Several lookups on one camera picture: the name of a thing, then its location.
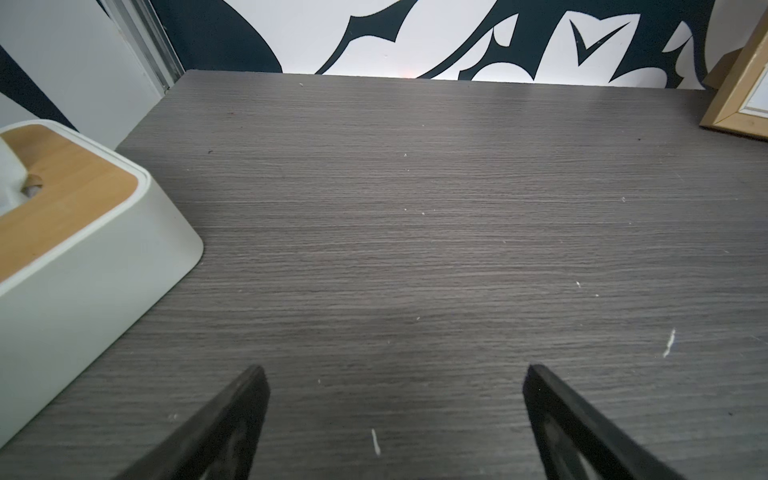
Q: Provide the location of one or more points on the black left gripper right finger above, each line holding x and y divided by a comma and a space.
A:
576, 441

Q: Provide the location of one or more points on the white tissue box wooden lid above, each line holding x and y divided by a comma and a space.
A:
89, 243

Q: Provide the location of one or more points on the wooden picture frame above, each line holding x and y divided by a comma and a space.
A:
740, 104

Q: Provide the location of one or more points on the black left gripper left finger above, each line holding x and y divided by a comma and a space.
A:
218, 442

